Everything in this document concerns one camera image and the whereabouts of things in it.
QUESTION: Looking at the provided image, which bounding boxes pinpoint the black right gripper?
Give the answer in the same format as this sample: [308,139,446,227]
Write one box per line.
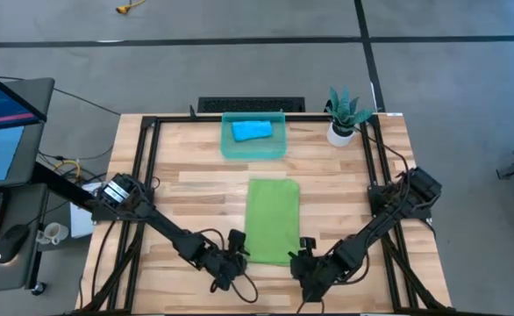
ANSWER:
[287,236,342,304]

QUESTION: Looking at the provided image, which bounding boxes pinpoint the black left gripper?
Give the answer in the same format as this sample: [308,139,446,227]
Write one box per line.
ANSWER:
[203,228,253,292]

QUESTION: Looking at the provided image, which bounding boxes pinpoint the green microfiber towel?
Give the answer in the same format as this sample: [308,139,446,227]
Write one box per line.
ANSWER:
[244,177,302,267]

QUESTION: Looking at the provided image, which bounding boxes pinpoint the blue microfiber towel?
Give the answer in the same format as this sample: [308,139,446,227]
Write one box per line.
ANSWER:
[231,119,275,143]

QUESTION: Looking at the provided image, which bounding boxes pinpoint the teal translucent plastic basket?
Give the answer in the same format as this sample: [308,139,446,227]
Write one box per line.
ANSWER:
[220,111,289,162]

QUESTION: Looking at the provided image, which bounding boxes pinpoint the artificial plant in white pot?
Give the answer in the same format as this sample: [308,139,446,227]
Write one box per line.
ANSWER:
[325,85,375,148]

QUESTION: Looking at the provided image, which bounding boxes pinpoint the white box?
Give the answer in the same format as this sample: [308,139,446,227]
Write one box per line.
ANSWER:
[69,182,104,239]

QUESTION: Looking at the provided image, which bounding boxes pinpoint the white mug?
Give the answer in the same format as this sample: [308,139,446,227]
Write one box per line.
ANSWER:
[36,221,70,246]

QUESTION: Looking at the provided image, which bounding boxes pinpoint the black computer mouse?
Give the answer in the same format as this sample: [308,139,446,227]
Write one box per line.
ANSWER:
[0,224,29,265]

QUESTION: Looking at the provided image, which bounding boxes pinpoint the grey computer desk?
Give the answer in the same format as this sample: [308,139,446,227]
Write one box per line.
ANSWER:
[0,77,56,294]

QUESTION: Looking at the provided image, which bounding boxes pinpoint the computer monitor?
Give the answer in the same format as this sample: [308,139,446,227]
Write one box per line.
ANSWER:
[0,64,55,190]

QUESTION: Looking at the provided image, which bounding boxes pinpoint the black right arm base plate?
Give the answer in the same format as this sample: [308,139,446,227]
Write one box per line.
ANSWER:
[368,183,432,220]

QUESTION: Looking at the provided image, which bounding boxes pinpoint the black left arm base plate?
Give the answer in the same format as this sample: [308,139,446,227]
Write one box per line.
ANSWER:
[90,186,155,222]

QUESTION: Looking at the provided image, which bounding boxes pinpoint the black aluminium table frame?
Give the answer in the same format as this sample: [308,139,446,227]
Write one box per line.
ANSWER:
[80,113,456,315]

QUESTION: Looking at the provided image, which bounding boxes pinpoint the yellow cable bundle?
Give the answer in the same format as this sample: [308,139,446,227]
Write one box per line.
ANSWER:
[53,158,83,182]

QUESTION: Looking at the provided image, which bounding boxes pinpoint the yellow floor cable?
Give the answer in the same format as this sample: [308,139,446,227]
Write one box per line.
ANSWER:
[115,0,146,15]

